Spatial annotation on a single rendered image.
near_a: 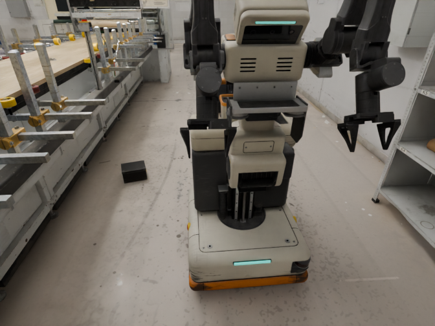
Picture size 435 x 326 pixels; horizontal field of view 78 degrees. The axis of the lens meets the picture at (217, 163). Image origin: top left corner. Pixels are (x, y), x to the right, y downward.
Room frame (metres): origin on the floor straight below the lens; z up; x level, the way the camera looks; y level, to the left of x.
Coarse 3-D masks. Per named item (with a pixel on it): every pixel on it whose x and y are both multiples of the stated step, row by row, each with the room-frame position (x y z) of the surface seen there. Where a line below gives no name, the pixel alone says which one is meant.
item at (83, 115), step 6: (12, 114) 1.36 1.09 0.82; (18, 114) 1.36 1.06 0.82; (24, 114) 1.36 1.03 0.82; (48, 114) 1.36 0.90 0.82; (54, 114) 1.37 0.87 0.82; (60, 114) 1.37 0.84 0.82; (66, 114) 1.37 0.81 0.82; (72, 114) 1.37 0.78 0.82; (78, 114) 1.38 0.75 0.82; (84, 114) 1.38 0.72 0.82; (90, 114) 1.38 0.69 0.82; (12, 120) 1.35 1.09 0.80; (18, 120) 1.35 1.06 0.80; (24, 120) 1.36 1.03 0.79
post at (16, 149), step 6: (0, 102) 1.10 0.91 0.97; (0, 108) 1.09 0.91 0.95; (0, 114) 1.07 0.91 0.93; (0, 120) 1.07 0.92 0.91; (6, 120) 1.10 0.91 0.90; (0, 126) 1.07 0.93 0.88; (6, 126) 1.08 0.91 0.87; (0, 132) 1.07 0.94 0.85; (6, 132) 1.07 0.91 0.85; (12, 132) 1.10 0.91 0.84; (12, 150) 1.07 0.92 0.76; (18, 150) 1.09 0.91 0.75
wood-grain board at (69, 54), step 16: (48, 48) 3.33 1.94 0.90; (64, 48) 3.33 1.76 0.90; (80, 48) 3.33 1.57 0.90; (0, 64) 2.35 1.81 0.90; (32, 64) 2.35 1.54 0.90; (64, 64) 2.35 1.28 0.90; (0, 80) 1.79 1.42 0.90; (16, 80) 1.79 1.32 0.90; (32, 80) 1.79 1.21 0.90; (0, 96) 1.43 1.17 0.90; (16, 96) 1.52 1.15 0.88
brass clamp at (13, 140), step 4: (20, 128) 1.17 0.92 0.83; (24, 128) 1.17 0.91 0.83; (16, 132) 1.12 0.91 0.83; (20, 132) 1.14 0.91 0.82; (24, 132) 1.16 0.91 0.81; (0, 136) 1.07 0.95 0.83; (12, 136) 1.08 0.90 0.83; (16, 136) 1.10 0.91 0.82; (0, 140) 1.04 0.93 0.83; (4, 140) 1.04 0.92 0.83; (8, 140) 1.06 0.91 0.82; (12, 140) 1.07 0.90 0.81; (16, 140) 1.09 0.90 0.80; (0, 144) 1.04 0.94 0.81; (4, 144) 1.04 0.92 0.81; (8, 144) 1.04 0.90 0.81; (12, 144) 1.05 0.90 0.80; (16, 144) 1.08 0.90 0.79; (4, 148) 1.04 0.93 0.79; (8, 148) 1.04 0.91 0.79
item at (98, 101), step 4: (40, 100) 1.63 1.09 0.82; (44, 100) 1.63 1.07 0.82; (48, 100) 1.63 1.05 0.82; (68, 100) 1.63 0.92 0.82; (72, 100) 1.63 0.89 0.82; (76, 100) 1.63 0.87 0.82; (80, 100) 1.63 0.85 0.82; (84, 100) 1.63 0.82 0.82; (88, 100) 1.63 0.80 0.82; (92, 100) 1.63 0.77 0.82; (96, 100) 1.63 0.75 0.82; (100, 100) 1.63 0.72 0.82; (104, 100) 1.63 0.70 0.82; (40, 104) 1.60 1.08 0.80; (44, 104) 1.60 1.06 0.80; (48, 104) 1.61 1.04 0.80; (68, 104) 1.61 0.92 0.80; (72, 104) 1.62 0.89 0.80; (76, 104) 1.62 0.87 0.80; (80, 104) 1.62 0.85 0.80; (84, 104) 1.62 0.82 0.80; (88, 104) 1.62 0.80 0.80; (92, 104) 1.62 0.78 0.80; (96, 104) 1.63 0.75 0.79; (100, 104) 1.63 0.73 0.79; (104, 104) 1.63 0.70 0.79
